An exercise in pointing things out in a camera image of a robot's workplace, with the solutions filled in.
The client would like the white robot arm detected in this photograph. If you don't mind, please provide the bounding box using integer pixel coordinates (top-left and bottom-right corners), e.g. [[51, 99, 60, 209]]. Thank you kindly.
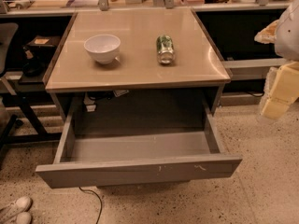
[[254, 0, 299, 120]]

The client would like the black floor cable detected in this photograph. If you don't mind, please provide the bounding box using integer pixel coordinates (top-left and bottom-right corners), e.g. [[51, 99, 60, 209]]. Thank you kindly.
[[78, 186, 104, 224]]

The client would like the white power adapter under top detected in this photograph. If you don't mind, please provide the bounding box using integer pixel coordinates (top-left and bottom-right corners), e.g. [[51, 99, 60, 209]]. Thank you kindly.
[[83, 93, 96, 112]]

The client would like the green soda can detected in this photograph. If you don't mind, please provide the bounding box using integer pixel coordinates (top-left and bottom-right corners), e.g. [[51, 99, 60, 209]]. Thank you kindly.
[[156, 35, 175, 64]]

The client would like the white sneaker upper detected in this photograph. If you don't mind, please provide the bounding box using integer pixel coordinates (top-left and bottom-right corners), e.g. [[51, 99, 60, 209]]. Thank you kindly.
[[0, 196, 33, 224]]

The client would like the grey open top drawer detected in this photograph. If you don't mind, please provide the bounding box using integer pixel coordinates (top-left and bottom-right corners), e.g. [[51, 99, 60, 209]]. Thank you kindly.
[[36, 99, 242, 189]]

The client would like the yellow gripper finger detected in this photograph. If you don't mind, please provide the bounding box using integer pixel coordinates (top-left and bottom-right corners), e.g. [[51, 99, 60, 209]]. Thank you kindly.
[[254, 20, 278, 44], [260, 62, 299, 119]]

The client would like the black box with label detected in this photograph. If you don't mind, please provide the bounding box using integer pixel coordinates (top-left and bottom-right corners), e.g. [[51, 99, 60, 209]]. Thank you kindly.
[[27, 35, 61, 48]]

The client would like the grey cabinet with beige top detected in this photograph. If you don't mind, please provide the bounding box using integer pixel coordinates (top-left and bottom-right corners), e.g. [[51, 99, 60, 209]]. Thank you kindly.
[[42, 7, 234, 123]]

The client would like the white bowl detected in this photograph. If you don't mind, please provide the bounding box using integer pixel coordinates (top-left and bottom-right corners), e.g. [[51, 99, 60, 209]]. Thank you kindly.
[[84, 35, 121, 64]]

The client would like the white sneaker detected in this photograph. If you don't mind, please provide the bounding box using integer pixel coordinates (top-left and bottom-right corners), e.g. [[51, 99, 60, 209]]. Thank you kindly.
[[0, 196, 33, 224], [4, 212, 32, 224]]

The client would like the white sneaker lower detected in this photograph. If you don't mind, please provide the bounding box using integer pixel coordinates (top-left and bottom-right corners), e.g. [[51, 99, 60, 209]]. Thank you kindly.
[[4, 212, 32, 224]]

